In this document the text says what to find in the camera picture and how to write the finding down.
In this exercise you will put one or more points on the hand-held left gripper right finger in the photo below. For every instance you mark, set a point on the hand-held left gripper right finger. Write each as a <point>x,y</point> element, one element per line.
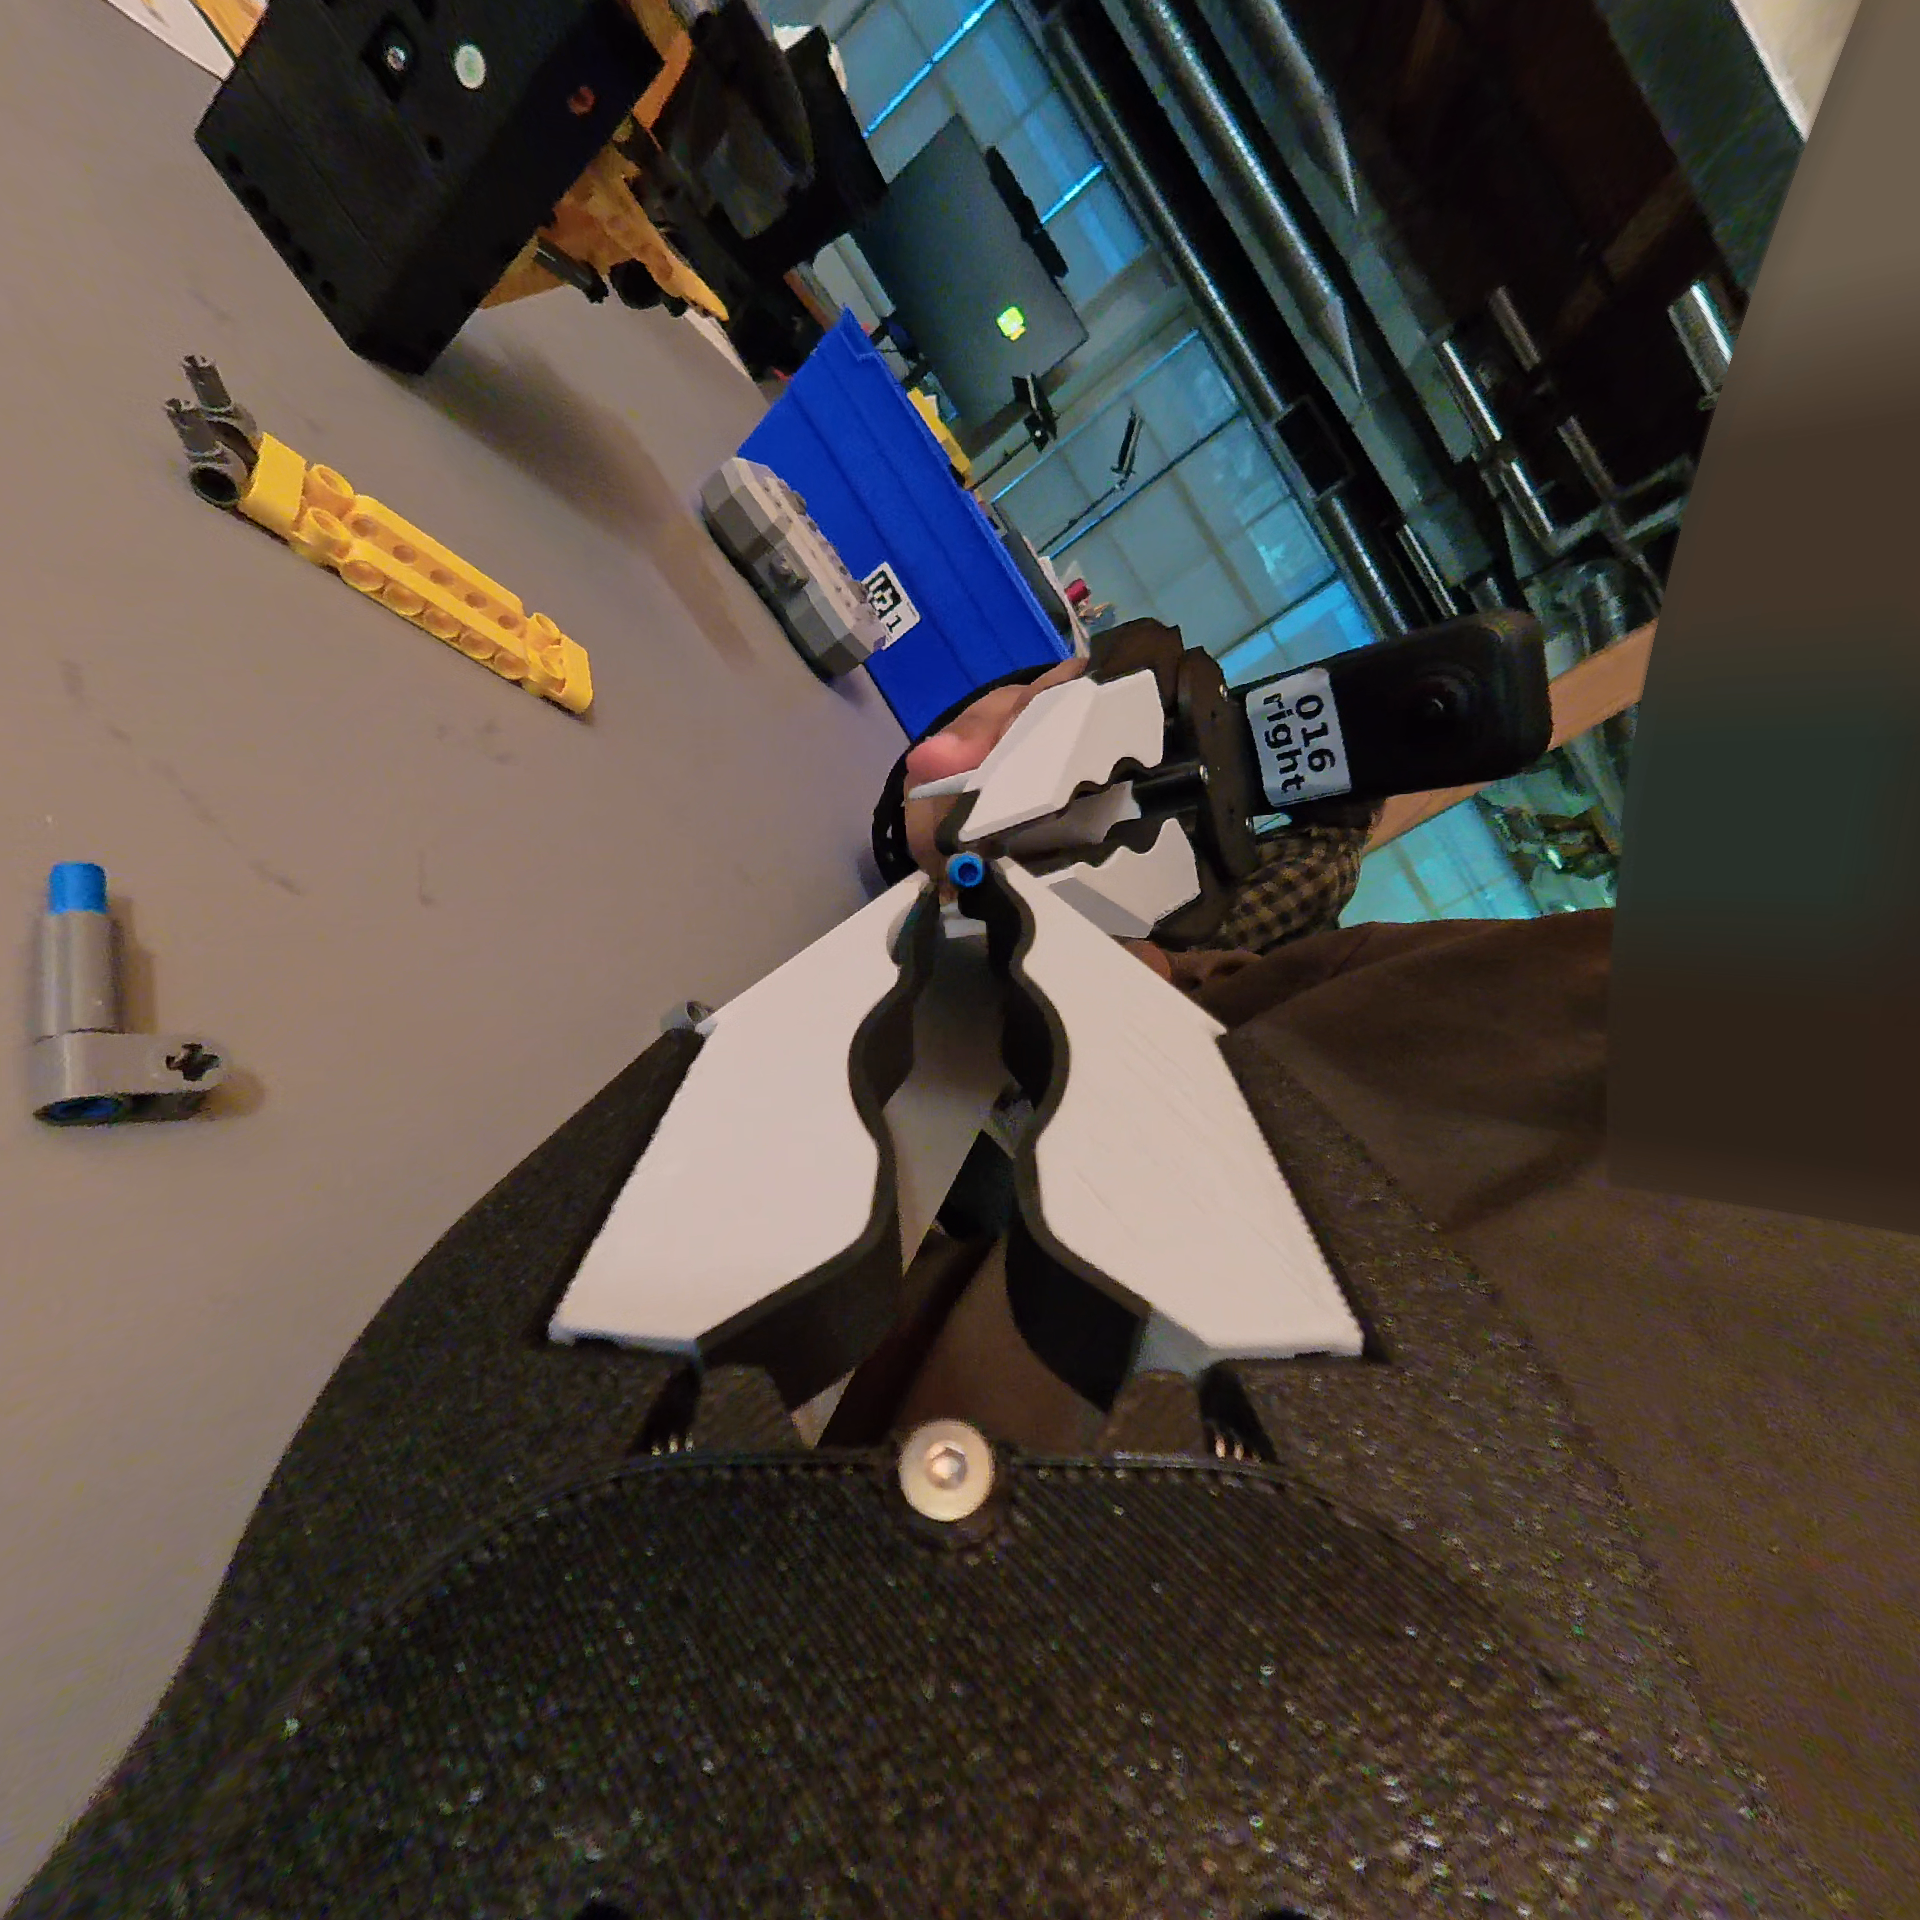
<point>1183,1185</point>

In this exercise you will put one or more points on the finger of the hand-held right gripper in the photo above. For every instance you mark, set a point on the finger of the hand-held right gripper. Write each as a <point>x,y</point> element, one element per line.
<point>1146,878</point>
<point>1071,745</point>

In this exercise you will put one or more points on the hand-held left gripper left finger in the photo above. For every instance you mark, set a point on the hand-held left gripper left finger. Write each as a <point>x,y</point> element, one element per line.
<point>736,1185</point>

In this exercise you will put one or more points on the blue toy pin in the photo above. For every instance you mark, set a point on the blue toy pin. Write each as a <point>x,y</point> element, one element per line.
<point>966,869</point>

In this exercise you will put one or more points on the person's right forearm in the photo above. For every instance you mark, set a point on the person's right forearm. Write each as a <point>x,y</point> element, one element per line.
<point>1396,1049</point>

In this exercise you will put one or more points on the person's right hand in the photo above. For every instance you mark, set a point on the person's right hand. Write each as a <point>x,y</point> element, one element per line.
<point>976,736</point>

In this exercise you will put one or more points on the black and white marker tag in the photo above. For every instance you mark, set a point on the black and white marker tag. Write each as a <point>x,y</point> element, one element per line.
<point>893,603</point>

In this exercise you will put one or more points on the blue plastic bin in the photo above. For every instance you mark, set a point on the blue plastic bin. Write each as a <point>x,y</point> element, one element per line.
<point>916,523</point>

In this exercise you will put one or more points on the grey toy control hub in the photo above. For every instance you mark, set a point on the grey toy control hub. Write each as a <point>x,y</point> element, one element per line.
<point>787,565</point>

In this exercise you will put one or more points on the silver ventilation ducts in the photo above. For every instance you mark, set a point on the silver ventilation ducts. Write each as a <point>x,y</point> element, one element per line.
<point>1350,271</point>

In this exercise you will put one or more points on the black monitor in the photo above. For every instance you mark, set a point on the black monitor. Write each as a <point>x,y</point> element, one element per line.
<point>976,271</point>

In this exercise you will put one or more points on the yellow panel with grey pins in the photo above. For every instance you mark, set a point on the yellow panel with grey pins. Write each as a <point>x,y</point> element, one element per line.
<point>403,579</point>

